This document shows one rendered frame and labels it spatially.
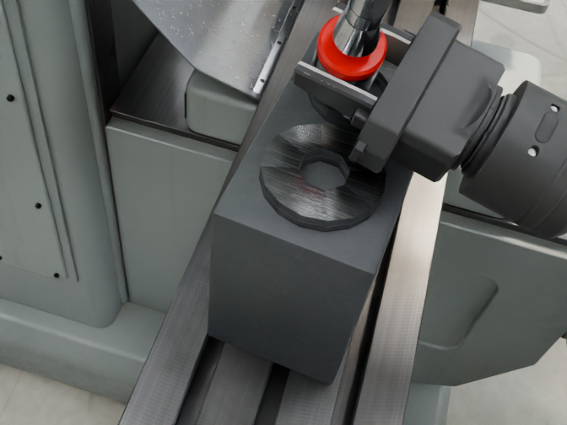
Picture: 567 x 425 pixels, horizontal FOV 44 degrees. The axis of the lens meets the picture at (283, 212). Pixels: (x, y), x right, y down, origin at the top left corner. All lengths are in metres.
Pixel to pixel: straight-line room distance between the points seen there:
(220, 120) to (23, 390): 0.91
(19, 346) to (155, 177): 0.60
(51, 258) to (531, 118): 1.03
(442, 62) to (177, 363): 0.34
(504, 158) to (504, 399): 1.37
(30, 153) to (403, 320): 0.67
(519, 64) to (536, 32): 1.62
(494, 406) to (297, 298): 1.30
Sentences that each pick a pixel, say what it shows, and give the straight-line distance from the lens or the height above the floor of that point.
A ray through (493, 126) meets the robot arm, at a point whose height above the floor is 1.22.
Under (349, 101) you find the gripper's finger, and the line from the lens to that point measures 0.48.
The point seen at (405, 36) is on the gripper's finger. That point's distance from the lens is 0.50.
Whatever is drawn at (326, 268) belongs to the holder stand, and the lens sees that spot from 0.48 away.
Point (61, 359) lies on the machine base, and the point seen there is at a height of 0.13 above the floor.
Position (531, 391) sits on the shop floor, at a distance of 1.84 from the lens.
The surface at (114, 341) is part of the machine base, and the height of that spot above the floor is 0.20.
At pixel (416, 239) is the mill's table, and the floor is 0.97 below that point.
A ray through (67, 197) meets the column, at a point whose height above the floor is 0.61.
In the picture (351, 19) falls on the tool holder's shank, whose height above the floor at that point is 1.27.
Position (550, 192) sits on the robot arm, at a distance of 0.47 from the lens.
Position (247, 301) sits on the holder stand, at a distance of 0.56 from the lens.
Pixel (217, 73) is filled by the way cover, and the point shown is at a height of 0.91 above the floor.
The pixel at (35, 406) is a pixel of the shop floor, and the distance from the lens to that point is 1.69.
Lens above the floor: 1.54
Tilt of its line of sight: 53 degrees down
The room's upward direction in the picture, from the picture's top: 10 degrees clockwise
